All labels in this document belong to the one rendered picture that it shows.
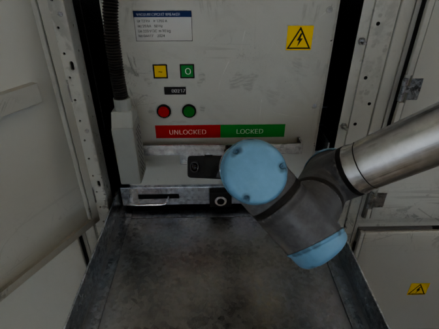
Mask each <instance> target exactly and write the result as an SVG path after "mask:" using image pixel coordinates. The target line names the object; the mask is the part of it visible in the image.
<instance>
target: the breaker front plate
mask: <svg viewBox="0 0 439 329"><path fill-rule="evenodd" d="M118 2H119V3H118V5H119V6H118V8H119V9H118V11H119V12H117V13H118V17H119V18H117V19H118V20H119V21H118V23H119V24H118V25H119V27H118V28H119V30H118V31H119V34H120V35H119V37H120V38H119V39H120V42H121V44H120V45H121V46H120V48H121V51H122V52H121V53H122V59H123V60H122V61H123V69H124V74H125V81H126V86H127V87H126V88H127V92H128V95H129V96H130V99H131V106H135V108H136V110H137V114H138V116H139V120H140V129H141V135H142V144H143V145H173V144H236V143H237V142H239V141H242V139H258V140H263V141H265V142H268V143H269V144H284V143H297V139H298V136H299V137H300V138H301V140H302V143H303V149H302V154H282V156H283V158H284V160H285V163H286V165H287V167H288V169H290V171H292V173H293V174H294V175H295V176H296V177H297V179H298V177H299V176H300V174H301V172H302V171H303V169H304V166H305V164H306V162H307V161H308V160H309V158H311V156H313V155H314V148H315V143H316V136H317V128H318V124H319V117H320V112H321V105H322V100H323V93H324V89H325V81H326V77H327V69H328V65H329V58H330V53H331V46H332V41H333V34H334V27H335V22H336V15H337V10H338V3H339V0H118ZM145 10H191V18H192V35H193V41H137V40H136V35H135V25H134V19H133V11H145ZM289 25H314V31H313V37H312V45H311V50H286V43H287V30H288V26H289ZM158 64H167V72H168V78H154V72H153V66H152V65H158ZM180 64H194V73H195V78H180ZM164 87H186V95H165V92H164ZM161 104H166V105H167V106H169V107H170V109H171V114H170V116H169V117H166V118H162V117H159V116H158V114H157V107H158V106H159V105H161ZM186 104H192V105H193V106H194V107H195V108H196V114H195V115H194V116H193V117H185V116H184V115H183V113H182V108H183V107H184V106H185V105H186ZM265 124H285V133H284V137H234V138H156V133H155V125H265ZM189 156H204V155H146V156H144V158H145V164H146V170H145V173H144V177H143V179H142V183H141V184H131V185H199V184H223V183H222V181H221V179H207V178H190V177H188V175H187V158H188V157H189Z"/></svg>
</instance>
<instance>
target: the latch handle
mask: <svg viewBox="0 0 439 329"><path fill-rule="evenodd" d="M169 199H170V195H167V199H166V201H165V202H163V203H133V197H132V196H130V199H129V202H130V205H132V206H164V205H166V204H167V203H168V201H169Z"/></svg>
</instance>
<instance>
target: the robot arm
mask: <svg viewBox="0 0 439 329"><path fill-rule="evenodd" d="M437 166H439V101H438V102H436V103H434V104H432V105H430V106H428V107H426V108H424V109H422V110H420V111H418V112H416V113H414V114H411V115H409V116H407V117H405V118H403V119H401V120H399V121H397V122H395V123H392V124H390V125H388V126H386V127H384V128H382V129H380V130H378V131H376V132H375V133H372V134H370V135H368V136H366V137H364V138H362V139H360V140H358V141H356V142H353V143H351V144H346V145H344V146H342V147H340V148H337V149H336V148H327V149H323V150H320V151H318V152H317V153H315V154H314V155H313V156H311V158H309V160H308V161H307V162H306V164H305V166H304V169H303V171H302V172H301V174H300V176H299V177H298V179H297V177H296V176H295V175H294V174H293V173H292V171H290V169H288V167H287V165H286V163H285V160H284V158H283V156H282V154H281V153H280V152H279V151H278V150H277V149H276V148H275V147H274V146H273V145H271V144H269V143H268V142H265V141H263V140H258V139H242V141H239V142H237V143H236V144H234V145H225V149H224V154H223V155H222V156H212V155H207V156H189V157H188V158H187V175H188V177H190V178H207V179H221V181H222V183H223V186H224V187H225V189H226V190H227V192H228V193H229V194H230V195H231V196H232V197H233V198H235V199H236V200H238V201H239V202H240V203H241V204H242V205H243V206H244V207H245V208H246V209H247V211H248V212H249V213H250V214H251V215H252V216H253V217H254V218H255V220H256V221H257V222H258V223H259V224H260V225H261V226H262V227H263V228H264V229H265V230H266V232H267V233H268V234H269V235H270V236H271V237H272V239H273V240H274V241H275V242H276V243H277V244H278V245H279V246H280V247H281V248H282V249H283V250H284V251H285V253H286V254H287V257H289V258H291V259H292V260H293V261H294V262H295V263H296V264H297V265H298V266H299V267H301V268H304V269H312V268H315V267H317V266H321V265H323V264H325V263H326V262H328V261H330V260H331V259H332V258H333V257H335V256H336V255H337V254H338V253H339V252H340V251H341V250H342V248H343V247H344V246H345V244H346V242H347V238H348V236H347V234H346V232H345V229H344V227H341V226H340V225H339V224H338V220H339V218H340V215H341V213H342V210H343V208H344V205H345V203H346V201H348V200H351V199H353V198H357V197H358V196H362V195H365V194H367V193H369V192H371V191H372V190H374V189H377V188H380V187H383V186H385V185H389V184H390V183H394V182H396V181H399V180H403V179H405V178H408V177H410V176H413V175H416V174H419V173H421V172H424V171H427V170H430V169H432V168H436V167H437Z"/></svg>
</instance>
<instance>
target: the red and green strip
mask: <svg viewBox="0 0 439 329"><path fill-rule="evenodd" d="M155 133H156V138H234V137H284V133H285V124H265V125H155Z"/></svg>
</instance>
